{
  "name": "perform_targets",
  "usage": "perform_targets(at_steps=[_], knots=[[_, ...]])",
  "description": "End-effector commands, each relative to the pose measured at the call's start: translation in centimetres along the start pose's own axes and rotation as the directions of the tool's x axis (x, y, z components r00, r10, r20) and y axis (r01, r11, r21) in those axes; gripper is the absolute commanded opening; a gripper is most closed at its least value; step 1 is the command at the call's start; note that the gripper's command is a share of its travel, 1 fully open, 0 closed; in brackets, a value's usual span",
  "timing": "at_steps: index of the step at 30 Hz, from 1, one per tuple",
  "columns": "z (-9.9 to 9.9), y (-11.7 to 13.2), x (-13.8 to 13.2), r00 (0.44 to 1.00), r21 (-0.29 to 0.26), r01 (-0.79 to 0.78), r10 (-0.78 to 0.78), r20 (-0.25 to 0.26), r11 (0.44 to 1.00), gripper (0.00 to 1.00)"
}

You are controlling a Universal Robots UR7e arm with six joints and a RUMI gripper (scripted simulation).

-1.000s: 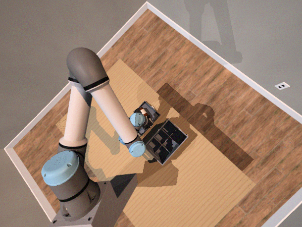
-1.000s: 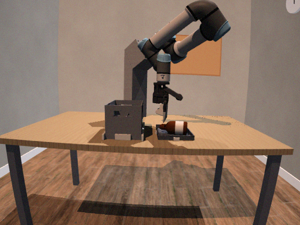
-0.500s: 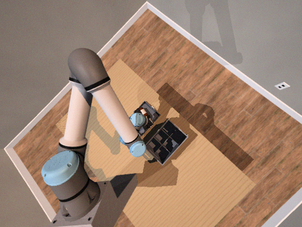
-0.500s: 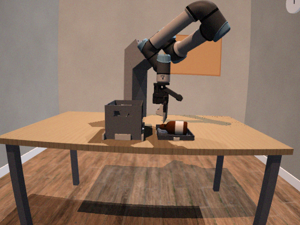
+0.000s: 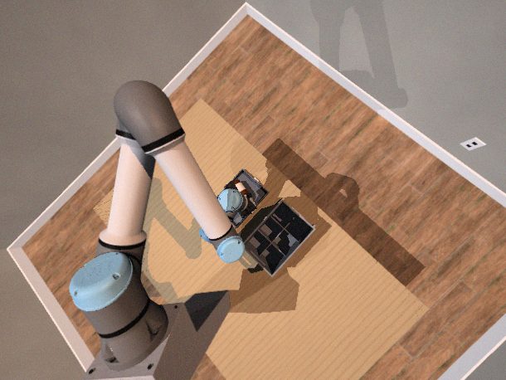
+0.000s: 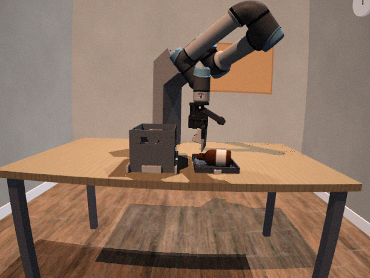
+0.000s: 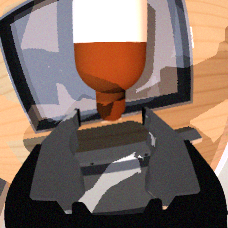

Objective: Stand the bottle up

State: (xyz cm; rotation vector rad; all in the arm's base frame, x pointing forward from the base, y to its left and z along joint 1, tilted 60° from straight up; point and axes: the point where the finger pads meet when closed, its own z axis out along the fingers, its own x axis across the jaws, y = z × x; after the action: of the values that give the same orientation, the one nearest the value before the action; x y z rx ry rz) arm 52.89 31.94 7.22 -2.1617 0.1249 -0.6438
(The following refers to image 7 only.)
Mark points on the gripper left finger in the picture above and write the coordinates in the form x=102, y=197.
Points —
x=50, y=180

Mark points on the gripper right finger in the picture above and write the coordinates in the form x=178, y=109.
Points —
x=179, y=175

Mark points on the dark brown bottle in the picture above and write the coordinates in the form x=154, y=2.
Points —
x=110, y=39

